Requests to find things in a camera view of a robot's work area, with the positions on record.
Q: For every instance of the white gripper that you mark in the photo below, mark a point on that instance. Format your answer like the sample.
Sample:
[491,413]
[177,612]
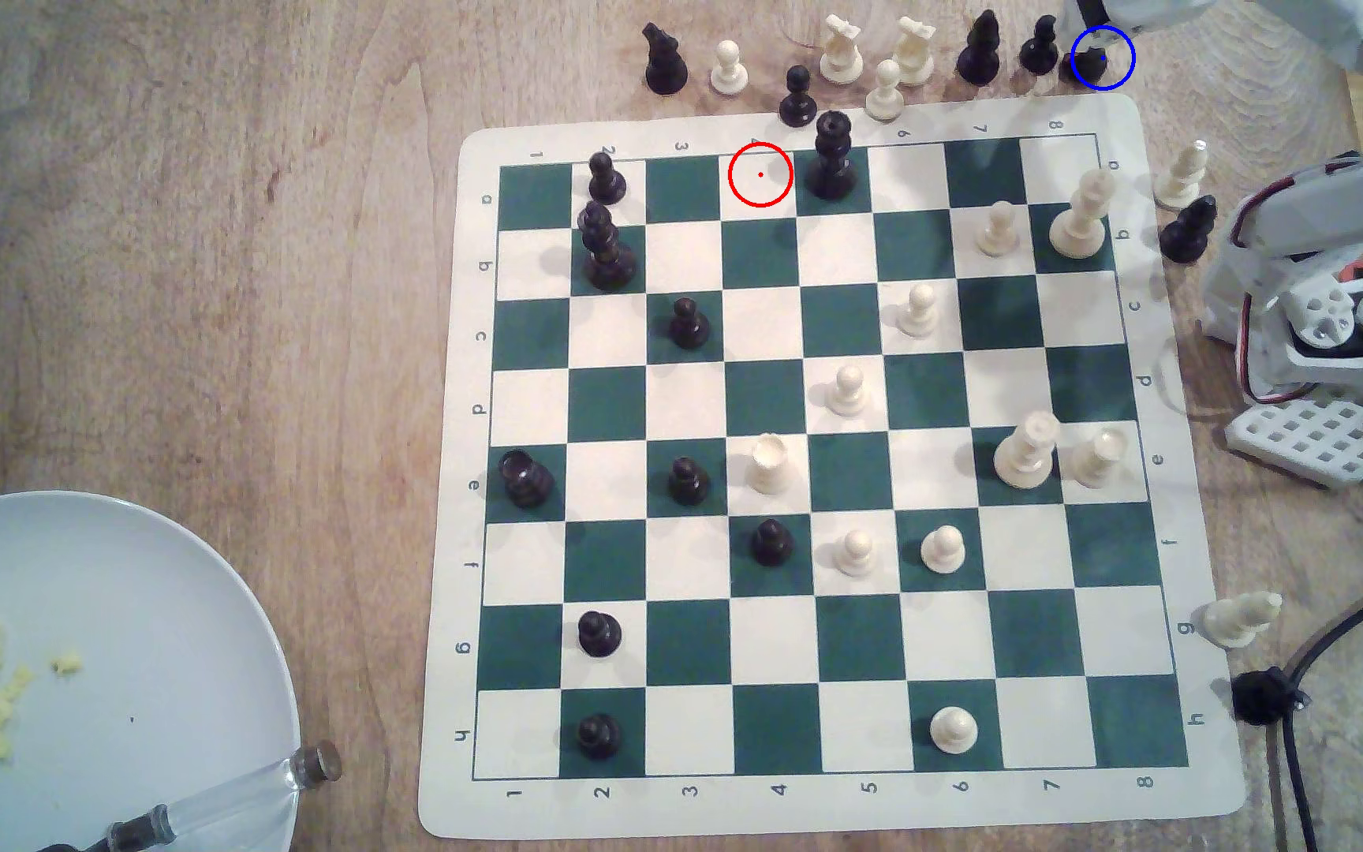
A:
[1101,14]

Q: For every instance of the black rook chess piece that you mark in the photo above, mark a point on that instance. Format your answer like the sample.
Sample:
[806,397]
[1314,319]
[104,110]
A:
[1093,64]
[527,479]

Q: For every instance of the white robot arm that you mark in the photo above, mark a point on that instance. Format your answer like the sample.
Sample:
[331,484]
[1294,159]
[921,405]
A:
[1297,219]

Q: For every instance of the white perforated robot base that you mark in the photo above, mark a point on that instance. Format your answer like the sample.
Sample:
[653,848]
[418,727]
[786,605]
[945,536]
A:
[1309,438]

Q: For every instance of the black pawn chess piece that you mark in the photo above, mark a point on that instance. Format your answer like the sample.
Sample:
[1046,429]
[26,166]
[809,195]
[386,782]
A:
[771,543]
[606,180]
[690,324]
[600,636]
[600,736]
[798,101]
[690,482]
[1039,50]

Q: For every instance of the black bishop chess piece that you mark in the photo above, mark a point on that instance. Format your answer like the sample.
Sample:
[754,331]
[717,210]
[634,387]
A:
[980,53]

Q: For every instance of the white knight chess piece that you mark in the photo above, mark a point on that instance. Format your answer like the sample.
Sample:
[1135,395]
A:
[841,53]
[913,53]

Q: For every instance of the white bishop chess piece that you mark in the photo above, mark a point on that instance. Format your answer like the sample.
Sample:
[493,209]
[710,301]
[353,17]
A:
[1181,178]
[1235,619]

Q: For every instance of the white pawn chess piece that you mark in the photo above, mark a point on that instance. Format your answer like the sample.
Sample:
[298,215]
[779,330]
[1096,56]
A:
[943,550]
[918,312]
[999,231]
[885,95]
[729,71]
[856,554]
[847,391]
[954,731]

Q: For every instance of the black knight chess piece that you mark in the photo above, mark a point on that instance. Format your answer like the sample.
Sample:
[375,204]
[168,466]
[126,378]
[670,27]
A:
[666,65]
[1188,231]

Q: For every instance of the white queen chess piece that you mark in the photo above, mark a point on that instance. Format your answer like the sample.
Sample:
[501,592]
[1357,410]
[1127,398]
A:
[1025,456]

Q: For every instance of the green white chess mat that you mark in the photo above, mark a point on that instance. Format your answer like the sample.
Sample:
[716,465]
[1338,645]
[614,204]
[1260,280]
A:
[764,402]

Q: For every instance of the white rook chess piece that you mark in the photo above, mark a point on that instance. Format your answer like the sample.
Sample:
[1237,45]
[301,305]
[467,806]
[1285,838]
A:
[769,466]

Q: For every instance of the white pawn on e8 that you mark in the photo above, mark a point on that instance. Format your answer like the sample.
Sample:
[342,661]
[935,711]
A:
[1098,459]

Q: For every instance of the pale blue plate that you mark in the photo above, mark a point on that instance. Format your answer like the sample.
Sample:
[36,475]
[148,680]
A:
[137,615]

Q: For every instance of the small yellow food crumb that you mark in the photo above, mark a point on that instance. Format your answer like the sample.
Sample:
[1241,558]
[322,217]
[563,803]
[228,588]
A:
[66,663]

